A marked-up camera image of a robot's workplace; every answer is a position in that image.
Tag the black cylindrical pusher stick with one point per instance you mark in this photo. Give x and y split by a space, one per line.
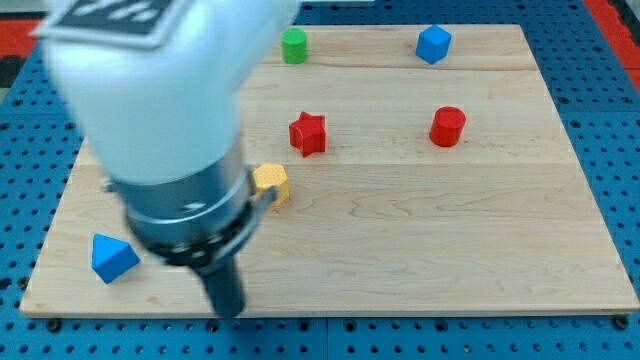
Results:
223 284

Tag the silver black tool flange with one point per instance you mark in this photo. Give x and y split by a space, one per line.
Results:
196 210

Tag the blue triangle block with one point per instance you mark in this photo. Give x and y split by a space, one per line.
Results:
112 257

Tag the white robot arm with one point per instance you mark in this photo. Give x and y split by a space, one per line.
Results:
153 85

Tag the red star block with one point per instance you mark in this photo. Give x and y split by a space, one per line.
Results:
308 134

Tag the yellow hexagon block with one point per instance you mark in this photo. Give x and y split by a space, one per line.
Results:
272 174

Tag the green cylinder block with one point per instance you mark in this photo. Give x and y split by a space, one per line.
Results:
294 46

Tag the wooden board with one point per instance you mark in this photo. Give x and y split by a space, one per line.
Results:
385 223

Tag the red cylinder block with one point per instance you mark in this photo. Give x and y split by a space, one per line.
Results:
447 126

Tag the blue cube block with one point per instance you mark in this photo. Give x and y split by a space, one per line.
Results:
433 44

